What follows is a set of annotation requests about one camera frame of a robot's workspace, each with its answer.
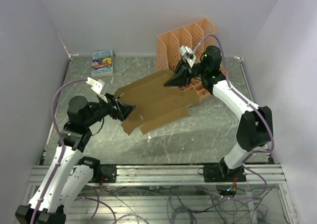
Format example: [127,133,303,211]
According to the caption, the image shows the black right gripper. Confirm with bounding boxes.
[163,58,209,88]

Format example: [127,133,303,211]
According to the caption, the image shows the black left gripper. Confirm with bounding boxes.
[83,93,135,128]

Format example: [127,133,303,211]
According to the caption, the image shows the brown cardboard box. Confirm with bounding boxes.
[114,70,200,135]

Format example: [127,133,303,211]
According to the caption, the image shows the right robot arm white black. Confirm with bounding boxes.
[164,46,273,182]

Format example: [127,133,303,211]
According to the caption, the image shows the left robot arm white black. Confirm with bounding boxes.
[15,93,136,224]

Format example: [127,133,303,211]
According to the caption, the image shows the peach plastic file organizer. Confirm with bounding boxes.
[156,18,225,100]

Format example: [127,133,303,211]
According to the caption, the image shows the blue paperback book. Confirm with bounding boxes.
[91,49,113,78]

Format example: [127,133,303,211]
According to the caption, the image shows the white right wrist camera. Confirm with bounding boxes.
[179,46,196,68]

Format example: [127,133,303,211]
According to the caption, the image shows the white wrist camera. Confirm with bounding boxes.
[179,46,196,68]
[86,77,106,96]

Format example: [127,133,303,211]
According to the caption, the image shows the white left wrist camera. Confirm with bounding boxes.
[86,77,106,96]

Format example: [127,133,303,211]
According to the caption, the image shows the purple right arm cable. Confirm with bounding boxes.
[190,34,275,201]

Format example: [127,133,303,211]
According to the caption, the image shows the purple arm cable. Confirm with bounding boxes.
[31,79,117,224]
[190,34,275,201]

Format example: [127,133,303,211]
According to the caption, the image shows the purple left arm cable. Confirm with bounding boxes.
[31,79,117,224]

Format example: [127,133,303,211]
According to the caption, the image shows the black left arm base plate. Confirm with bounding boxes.
[100,165,117,183]

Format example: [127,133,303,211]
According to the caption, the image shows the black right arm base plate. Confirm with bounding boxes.
[197,163,246,183]

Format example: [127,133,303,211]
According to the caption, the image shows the aluminium mounting rail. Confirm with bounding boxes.
[29,163,287,185]

